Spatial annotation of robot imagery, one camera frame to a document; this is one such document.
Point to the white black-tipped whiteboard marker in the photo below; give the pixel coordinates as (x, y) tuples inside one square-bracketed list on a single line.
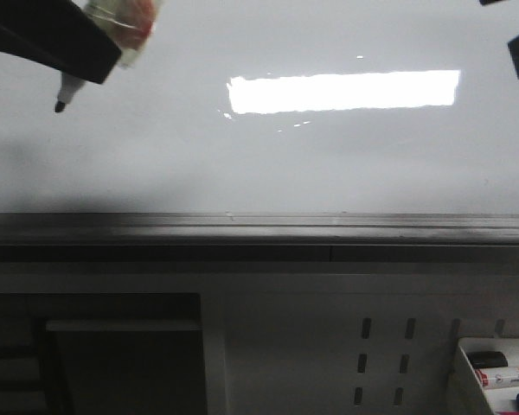
[(112, 33)]

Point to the white glossy whiteboard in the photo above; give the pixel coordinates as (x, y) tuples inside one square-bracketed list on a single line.
[(376, 107)]

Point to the grey whiteboard marker tray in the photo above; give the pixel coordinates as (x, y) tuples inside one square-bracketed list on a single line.
[(232, 237)]

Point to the white shelf board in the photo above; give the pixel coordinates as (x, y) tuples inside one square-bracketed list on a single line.
[(123, 326)]

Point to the red capped white marker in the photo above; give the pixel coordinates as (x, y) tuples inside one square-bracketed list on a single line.
[(498, 377)]

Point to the white plastic storage bin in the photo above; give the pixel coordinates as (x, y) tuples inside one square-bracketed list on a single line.
[(464, 392)]

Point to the white slotted pegboard panel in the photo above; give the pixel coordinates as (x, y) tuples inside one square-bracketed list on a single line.
[(345, 344)]

